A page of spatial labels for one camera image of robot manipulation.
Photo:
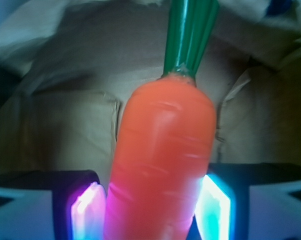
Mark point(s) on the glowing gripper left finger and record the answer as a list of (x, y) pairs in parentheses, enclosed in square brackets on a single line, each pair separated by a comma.
[(51, 205)]

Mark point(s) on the brown paper bag tray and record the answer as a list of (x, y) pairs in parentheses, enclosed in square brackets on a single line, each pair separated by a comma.
[(64, 113)]

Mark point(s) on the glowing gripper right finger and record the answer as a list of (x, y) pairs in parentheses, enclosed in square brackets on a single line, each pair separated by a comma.
[(260, 201)]

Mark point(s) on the orange toy carrot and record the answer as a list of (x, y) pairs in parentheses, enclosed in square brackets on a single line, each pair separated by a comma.
[(165, 138)]

